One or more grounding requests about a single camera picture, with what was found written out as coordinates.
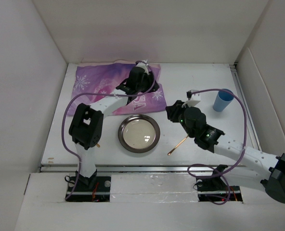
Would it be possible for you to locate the purple printed cloth placemat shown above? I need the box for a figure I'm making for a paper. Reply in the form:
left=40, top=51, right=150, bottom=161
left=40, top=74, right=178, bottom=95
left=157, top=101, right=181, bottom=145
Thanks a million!
left=67, top=62, right=167, bottom=116

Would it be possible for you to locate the blue plastic cup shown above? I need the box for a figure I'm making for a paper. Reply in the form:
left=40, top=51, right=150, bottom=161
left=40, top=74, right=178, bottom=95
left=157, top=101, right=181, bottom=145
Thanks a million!
left=213, top=89, right=234, bottom=112

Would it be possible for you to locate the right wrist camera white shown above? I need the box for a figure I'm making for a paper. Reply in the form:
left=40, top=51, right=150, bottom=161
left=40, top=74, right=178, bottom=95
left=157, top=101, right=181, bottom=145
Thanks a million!
left=185, top=90, right=201, bottom=107

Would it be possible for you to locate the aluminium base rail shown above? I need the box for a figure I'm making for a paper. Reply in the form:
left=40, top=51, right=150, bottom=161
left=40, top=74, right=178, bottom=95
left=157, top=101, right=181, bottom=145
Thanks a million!
left=41, top=64, right=257, bottom=172

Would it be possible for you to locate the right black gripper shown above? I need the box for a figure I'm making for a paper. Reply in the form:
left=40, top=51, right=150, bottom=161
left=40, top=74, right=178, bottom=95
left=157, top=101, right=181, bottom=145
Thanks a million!
left=166, top=100, right=194, bottom=138

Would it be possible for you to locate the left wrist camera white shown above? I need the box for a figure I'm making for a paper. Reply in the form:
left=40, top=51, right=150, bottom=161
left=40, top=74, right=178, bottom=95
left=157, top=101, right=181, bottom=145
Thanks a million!
left=135, top=60, right=149, bottom=74

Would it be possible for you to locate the metal rimmed cream plate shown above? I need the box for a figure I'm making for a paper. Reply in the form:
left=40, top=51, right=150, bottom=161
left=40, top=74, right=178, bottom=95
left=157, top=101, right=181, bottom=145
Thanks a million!
left=117, top=114, right=161, bottom=154

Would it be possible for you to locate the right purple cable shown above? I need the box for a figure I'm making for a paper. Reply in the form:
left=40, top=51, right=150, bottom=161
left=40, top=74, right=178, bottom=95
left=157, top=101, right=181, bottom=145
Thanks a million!
left=187, top=88, right=248, bottom=205

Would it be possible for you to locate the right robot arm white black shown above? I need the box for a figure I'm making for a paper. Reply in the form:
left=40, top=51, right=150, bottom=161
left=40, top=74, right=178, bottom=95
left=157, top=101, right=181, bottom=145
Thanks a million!
left=166, top=100, right=285, bottom=204

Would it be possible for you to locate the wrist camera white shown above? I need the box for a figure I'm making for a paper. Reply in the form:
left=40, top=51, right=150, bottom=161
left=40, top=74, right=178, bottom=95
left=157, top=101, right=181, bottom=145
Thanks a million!
left=185, top=90, right=201, bottom=107
left=135, top=60, right=149, bottom=74

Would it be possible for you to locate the white foam block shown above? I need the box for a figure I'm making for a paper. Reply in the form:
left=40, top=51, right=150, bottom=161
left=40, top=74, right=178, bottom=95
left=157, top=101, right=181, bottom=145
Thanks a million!
left=110, top=173, right=198, bottom=203

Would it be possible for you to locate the gold spoon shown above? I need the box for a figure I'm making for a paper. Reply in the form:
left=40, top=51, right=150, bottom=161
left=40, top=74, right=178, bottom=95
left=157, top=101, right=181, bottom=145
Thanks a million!
left=167, top=135, right=189, bottom=156

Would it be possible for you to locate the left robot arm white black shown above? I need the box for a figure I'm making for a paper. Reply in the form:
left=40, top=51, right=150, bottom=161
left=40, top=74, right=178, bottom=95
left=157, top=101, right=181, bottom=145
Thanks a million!
left=64, top=60, right=159, bottom=191

